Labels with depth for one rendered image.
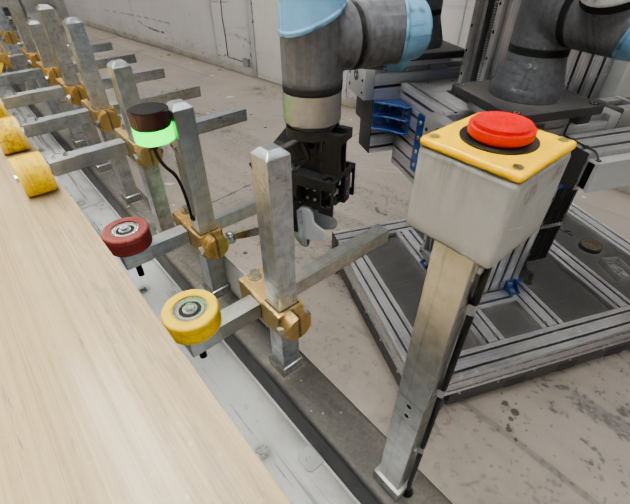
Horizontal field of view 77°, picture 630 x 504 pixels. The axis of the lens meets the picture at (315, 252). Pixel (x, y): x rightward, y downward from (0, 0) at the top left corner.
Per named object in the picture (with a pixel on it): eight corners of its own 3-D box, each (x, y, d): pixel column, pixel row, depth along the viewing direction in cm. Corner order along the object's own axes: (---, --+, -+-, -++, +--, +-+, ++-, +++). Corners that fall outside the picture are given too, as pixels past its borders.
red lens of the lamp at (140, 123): (161, 113, 64) (158, 99, 63) (178, 124, 61) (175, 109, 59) (124, 122, 61) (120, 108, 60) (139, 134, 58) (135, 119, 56)
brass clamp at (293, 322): (267, 285, 73) (264, 264, 70) (314, 328, 65) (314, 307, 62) (238, 300, 70) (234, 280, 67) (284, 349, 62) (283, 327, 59)
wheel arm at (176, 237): (299, 189, 98) (299, 174, 95) (308, 195, 96) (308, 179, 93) (122, 265, 76) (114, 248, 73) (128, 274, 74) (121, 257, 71)
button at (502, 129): (484, 129, 28) (491, 105, 27) (541, 148, 25) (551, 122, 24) (450, 145, 26) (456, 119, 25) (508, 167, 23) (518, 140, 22)
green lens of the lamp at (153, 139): (165, 128, 66) (162, 115, 65) (181, 139, 62) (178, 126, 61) (129, 138, 63) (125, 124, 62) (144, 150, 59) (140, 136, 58)
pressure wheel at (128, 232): (152, 255, 82) (137, 209, 75) (169, 275, 78) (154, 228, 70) (113, 272, 78) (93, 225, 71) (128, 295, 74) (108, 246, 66)
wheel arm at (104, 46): (111, 48, 165) (108, 40, 163) (113, 50, 163) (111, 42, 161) (10, 64, 146) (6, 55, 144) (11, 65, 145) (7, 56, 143)
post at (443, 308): (392, 455, 61) (462, 204, 32) (418, 482, 58) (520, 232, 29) (372, 476, 58) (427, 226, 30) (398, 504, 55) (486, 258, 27)
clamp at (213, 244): (198, 223, 87) (194, 203, 84) (231, 253, 79) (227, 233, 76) (174, 233, 84) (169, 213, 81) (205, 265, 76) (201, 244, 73)
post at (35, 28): (92, 160, 154) (37, 18, 123) (95, 163, 152) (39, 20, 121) (82, 163, 152) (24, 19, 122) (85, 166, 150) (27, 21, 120)
